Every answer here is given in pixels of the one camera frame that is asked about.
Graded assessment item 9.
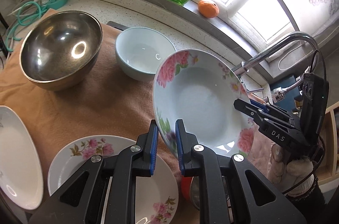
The red steel small bowl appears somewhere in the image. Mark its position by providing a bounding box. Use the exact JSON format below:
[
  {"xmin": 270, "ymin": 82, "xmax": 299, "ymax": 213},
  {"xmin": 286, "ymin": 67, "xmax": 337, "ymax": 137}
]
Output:
[{"xmin": 181, "ymin": 176, "xmax": 200, "ymax": 210}]

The white plate grey leaf pattern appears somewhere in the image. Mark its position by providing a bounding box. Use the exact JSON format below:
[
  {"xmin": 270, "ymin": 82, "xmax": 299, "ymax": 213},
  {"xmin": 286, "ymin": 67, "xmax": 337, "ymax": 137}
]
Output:
[{"xmin": 1, "ymin": 105, "xmax": 44, "ymax": 210}]

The small floral deep plate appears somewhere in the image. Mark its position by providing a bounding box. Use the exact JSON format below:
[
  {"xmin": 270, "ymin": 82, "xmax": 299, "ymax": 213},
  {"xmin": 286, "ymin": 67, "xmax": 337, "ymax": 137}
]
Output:
[{"xmin": 153, "ymin": 49, "xmax": 254, "ymax": 157}]

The large floral blue plate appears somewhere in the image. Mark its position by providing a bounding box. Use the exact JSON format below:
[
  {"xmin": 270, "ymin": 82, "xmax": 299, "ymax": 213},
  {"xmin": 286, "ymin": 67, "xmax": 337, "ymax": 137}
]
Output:
[{"xmin": 47, "ymin": 134, "xmax": 179, "ymax": 224}]

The light blue ceramic bowl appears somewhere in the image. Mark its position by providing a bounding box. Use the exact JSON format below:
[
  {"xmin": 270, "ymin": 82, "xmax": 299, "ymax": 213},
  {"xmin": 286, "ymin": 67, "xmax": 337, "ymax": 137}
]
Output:
[{"xmin": 115, "ymin": 27, "xmax": 176, "ymax": 82}]

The large stainless steel bowl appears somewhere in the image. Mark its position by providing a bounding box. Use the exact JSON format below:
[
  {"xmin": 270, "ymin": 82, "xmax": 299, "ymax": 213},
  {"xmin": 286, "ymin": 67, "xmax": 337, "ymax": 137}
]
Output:
[{"xmin": 19, "ymin": 11, "xmax": 103, "ymax": 91}]

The chrome kitchen faucet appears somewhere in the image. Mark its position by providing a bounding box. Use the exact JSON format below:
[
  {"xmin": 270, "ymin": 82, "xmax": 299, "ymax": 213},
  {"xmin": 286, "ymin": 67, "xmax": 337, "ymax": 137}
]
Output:
[{"xmin": 231, "ymin": 31, "xmax": 318, "ymax": 104}]

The gloved right hand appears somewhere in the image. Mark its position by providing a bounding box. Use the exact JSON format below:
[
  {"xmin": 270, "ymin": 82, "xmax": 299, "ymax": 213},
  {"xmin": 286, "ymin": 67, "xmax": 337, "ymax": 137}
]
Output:
[{"xmin": 268, "ymin": 144, "xmax": 314, "ymax": 198}]

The blue knife block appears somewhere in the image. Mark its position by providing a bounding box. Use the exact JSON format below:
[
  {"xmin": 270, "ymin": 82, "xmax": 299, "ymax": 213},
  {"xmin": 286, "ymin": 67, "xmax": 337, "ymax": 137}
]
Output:
[{"xmin": 270, "ymin": 75, "xmax": 300, "ymax": 112}]

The wooden shelf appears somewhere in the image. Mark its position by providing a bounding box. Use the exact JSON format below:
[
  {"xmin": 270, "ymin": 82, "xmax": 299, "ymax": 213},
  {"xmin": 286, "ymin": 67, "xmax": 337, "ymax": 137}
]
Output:
[{"xmin": 316, "ymin": 102, "xmax": 338, "ymax": 186}]

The orange brown towel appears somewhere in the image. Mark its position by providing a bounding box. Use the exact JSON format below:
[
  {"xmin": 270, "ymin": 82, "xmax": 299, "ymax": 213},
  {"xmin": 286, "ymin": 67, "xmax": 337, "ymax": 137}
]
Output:
[{"xmin": 0, "ymin": 8, "xmax": 276, "ymax": 224}]

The orange tangerine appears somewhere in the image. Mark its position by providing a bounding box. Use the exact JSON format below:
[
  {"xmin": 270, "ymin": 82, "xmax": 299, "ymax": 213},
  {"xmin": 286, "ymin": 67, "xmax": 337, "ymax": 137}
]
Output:
[{"xmin": 198, "ymin": 0, "xmax": 220, "ymax": 19}]

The black cable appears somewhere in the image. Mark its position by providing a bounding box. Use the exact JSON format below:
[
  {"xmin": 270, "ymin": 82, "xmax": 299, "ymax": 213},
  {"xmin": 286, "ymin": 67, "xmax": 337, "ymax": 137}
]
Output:
[{"xmin": 280, "ymin": 48, "xmax": 331, "ymax": 194}]

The teal cable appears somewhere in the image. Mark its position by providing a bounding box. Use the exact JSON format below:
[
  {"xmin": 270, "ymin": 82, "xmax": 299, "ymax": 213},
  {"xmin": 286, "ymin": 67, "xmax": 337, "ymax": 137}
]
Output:
[{"xmin": 4, "ymin": 0, "xmax": 82, "ymax": 53}]

